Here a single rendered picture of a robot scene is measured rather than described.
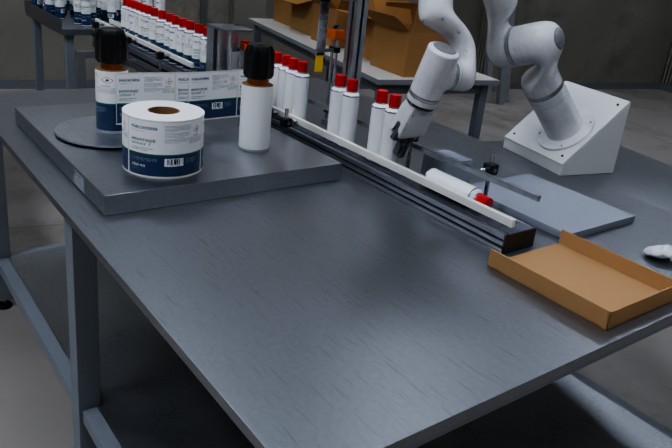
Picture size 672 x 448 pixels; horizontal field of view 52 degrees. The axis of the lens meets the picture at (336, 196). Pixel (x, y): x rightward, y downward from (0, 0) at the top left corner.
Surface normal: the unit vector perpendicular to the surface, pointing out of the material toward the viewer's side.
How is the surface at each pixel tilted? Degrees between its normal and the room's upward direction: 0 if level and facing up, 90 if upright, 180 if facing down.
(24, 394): 0
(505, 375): 0
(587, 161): 90
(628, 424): 0
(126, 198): 90
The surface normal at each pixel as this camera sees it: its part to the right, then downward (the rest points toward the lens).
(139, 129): -0.32, 0.31
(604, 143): 0.40, 0.36
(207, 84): 0.65, 0.33
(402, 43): -0.86, 0.10
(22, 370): 0.10, -0.93
